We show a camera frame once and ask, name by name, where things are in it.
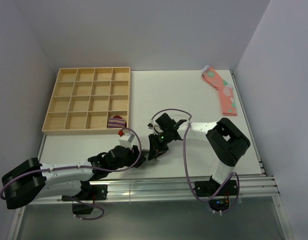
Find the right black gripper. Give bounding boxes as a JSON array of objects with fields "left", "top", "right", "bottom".
[{"left": 149, "top": 129, "right": 172, "bottom": 161}]

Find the grey sock with black stripes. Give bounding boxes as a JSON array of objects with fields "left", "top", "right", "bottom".
[{"left": 141, "top": 149, "right": 149, "bottom": 161}]

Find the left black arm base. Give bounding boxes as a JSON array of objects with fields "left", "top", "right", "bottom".
[{"left": 61, "top": 184, "right": 108, "bottom": 221}]

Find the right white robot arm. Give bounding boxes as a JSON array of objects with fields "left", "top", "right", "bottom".
[{"left": 148, "top": 113, "right": 251, "bottom": 195}]

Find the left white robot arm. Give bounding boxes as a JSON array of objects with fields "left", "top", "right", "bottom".
[{"left": 0, "top": 145, "right": 146, "bottom": 210}]

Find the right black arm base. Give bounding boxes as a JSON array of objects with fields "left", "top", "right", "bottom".
[{"left": 194, "top": 179, "right": 240, "bottom": 215}]

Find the purple striped rolled sock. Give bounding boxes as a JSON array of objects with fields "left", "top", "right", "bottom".
[{"left": 107, "top": 115, "right": 127, "bottom": 129}]

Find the wooden compartment tray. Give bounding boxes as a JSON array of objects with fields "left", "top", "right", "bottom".
[{"left": 42, "top": 67, "right": 131, "bottom": 135}]

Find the pink patterned sock pair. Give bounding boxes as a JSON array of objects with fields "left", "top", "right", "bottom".
[{"left": 201, "top": 65, "right": 237, "bottom": 116}]

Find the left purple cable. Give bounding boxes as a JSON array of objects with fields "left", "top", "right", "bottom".
[{"left": 0, "top": 127, "right": 142, "bottom": 221}]

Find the purple cable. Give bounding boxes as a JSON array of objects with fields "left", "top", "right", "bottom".
[
  {"left": 0, "top": 127, "right": 142, "bottom": 221},
  {"left": 151, "top": 108, "right": 241, "bottom": 215}
]

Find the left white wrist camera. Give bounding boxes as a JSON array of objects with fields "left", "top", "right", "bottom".
[{"left": 118, "top": 130, "right": 135, "bottom": 149}]

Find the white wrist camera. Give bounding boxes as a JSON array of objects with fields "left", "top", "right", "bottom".
[
  {"left": 147, "top": 121, "right": 161, "bottom": 133},
  {"left": 118, "top": 130, "right": 135, "bottom": 149}
]

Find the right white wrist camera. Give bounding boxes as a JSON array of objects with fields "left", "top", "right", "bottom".
[{"left": 147, "top": 121, "right": 161, "bottom": 133}]

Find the aluminium frame rail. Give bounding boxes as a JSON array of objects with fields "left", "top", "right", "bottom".
[{"left": 17, "top": 174, "right": 281, "bottom": 204}]

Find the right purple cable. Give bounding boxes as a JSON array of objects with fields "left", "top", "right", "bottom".
[{"left": 151, "top": 108, "right": 241, "bottom": 215}]

